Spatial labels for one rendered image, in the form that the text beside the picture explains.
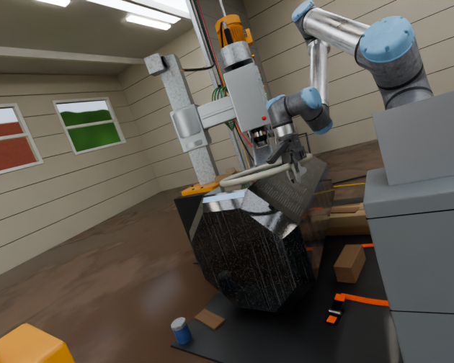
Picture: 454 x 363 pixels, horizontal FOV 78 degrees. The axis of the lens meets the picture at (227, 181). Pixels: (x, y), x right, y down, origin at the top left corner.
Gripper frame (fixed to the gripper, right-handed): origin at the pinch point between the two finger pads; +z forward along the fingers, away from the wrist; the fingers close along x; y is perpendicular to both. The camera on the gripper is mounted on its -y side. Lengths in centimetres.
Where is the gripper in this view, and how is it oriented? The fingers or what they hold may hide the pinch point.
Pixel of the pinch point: (294, 181)
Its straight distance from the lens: 126.6
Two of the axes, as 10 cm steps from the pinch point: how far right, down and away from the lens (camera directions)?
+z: 3.0, 9.5, 0.9
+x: -3.3, 0.1, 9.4
